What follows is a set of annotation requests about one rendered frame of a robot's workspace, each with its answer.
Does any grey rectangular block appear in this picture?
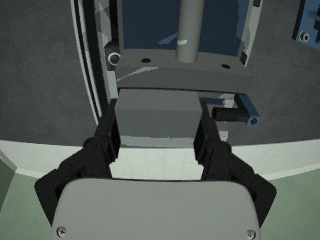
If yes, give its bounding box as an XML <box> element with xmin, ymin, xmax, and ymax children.
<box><xmin>114</xmin><ymin>89</ymin><xmax>202</xmax><ymax>146</ymax></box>

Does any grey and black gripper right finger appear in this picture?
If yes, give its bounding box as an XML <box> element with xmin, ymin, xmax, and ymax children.
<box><xmin>193</xmin><ymin>101</ymin><xmax>277</xmax><ymax>228</ymax></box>

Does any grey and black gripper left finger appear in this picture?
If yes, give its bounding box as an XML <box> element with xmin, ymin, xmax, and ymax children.
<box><xmin>34</xmin><ymin>98</ymin><xmax>121</xmax><ymax>227</ymax></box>

